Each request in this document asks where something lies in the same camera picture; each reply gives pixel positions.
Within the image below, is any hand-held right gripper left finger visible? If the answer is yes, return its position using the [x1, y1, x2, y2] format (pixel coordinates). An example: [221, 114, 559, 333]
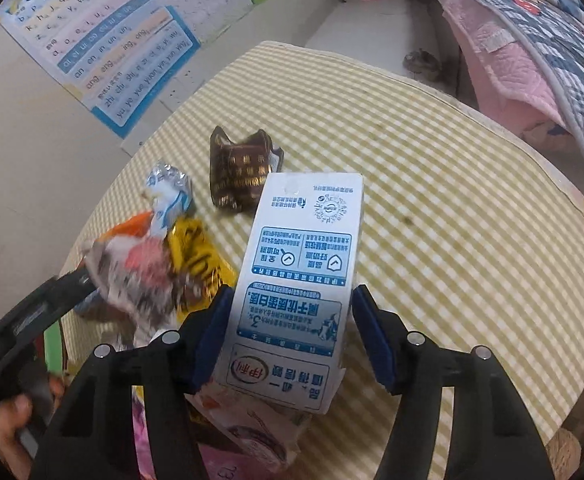
[29, 284, 235, 480]

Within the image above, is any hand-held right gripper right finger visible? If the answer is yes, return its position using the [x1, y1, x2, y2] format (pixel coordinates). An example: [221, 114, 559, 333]
[350, 284, 555, 480]

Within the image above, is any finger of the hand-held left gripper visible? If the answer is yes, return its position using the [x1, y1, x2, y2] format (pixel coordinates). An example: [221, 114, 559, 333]
[54, 267, 97, 311]

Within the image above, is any orange and white wrapper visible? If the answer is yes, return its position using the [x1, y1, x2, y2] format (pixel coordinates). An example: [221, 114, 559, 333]
[74, 210, 193, 351]

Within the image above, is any white and blue milk carton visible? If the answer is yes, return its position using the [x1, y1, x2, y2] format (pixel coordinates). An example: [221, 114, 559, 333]
[212, 172, 363, 416]

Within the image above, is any brown cigarette pack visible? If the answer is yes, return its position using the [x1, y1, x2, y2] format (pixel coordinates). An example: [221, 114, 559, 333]
[208, 125, 285, 211]

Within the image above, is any person's left hand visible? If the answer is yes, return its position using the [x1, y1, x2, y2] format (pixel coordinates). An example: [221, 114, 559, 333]
[0, 394, 37, 466]

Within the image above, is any green rimmed round stool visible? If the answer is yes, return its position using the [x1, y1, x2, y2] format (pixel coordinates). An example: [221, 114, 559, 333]
[44, 320, 67, 376]

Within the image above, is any yellow snack wrapper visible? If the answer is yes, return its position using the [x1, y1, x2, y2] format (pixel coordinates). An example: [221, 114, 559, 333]
[167, 217, 237, 321]

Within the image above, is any white printed snack packet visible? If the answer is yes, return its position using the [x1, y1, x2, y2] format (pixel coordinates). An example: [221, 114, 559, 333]
[184, 385, 313, 468]

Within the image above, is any blue and white foil wrapper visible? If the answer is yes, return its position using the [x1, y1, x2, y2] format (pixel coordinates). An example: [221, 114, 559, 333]
[143, 160, 194, 238]

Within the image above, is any yellow checked tablecloth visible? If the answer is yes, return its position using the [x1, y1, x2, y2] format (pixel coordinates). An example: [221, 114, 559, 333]
[59, 40, 584, 480]

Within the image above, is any slipper on floor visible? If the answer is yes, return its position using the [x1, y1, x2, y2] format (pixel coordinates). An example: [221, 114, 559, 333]
[403, 49, 443, 81]

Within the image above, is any pink quilted blanket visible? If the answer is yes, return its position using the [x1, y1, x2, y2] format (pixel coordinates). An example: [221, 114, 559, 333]
[417, 0, 580, 136]

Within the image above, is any dark blue plaid quilt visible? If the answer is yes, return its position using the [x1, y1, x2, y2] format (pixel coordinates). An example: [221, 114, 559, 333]
[424, 0, 584, 201]

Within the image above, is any blue alphabet wall poster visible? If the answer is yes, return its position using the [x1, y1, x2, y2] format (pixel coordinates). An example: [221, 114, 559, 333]
[0, 0, 203, 139]

